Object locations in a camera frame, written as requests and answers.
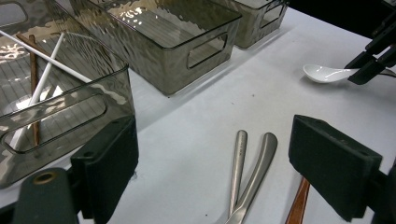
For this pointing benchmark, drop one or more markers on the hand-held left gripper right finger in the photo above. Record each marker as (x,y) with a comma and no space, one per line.
(333,165)

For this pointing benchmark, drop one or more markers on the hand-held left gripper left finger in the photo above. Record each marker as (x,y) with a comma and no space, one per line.
(109,168)

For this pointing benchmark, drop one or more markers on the white ceramic spoon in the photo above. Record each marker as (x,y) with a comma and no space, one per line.
(323,74)

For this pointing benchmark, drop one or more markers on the reddish brown wooden spoon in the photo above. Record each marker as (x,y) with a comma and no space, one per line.
(299,202)

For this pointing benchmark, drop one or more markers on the smoky transparent plastic bin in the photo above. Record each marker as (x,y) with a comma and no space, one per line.
(77,102)
(162,62)
(249,28)

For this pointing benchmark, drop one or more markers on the brown wooden chopstick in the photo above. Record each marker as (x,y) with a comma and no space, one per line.
(29,43)
(33,77)

